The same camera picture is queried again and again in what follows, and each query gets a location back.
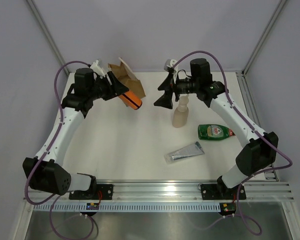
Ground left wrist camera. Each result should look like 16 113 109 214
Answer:
89 59 107 78

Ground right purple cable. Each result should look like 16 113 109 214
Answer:
173 50 293 237

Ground aluminium frame post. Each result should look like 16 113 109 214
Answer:
241 0 290 77
24 0 66 66

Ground green dish soap bottle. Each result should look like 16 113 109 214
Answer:
197 124 235 141

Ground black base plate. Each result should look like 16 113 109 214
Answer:
68 183 114 200
198 183 247 200

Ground right side aluminium rail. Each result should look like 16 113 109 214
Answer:
235 72 279 182

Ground right aluminium frame post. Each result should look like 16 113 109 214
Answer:
241 0 290 77

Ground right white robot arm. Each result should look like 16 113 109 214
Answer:
154 58 279 199

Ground orange blue pump bottle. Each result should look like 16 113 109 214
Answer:
119 90 143 110

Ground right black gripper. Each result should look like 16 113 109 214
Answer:
154 72 199 110

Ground silver squeeze tube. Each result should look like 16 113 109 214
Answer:
164 141 205 164

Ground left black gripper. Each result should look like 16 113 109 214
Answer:
87 71 128 101

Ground purple cable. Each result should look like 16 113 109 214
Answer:
23 60 99 238
173 50 293 237

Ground white slotted cable duct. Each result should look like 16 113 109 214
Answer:
32 202 237 211

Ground beige pump bottle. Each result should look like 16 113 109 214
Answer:
172 95 189 128

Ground left aluminium frame post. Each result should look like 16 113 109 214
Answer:
24 0 66 66

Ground burlap watermelon canvas bag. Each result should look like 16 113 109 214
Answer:
108 57 146 99

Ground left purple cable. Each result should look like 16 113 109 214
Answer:
23 60 99 238

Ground aluminium mounting rail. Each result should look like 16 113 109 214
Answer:
62 181 295 202

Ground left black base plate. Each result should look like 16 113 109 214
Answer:
68 183 114 200

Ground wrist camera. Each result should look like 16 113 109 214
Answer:
89 59 107 78
164 59 177 74

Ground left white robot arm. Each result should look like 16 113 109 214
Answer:
22 68 129 200

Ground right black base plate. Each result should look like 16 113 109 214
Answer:
198 183 247 200

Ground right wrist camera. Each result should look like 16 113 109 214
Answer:
164 59 177 74

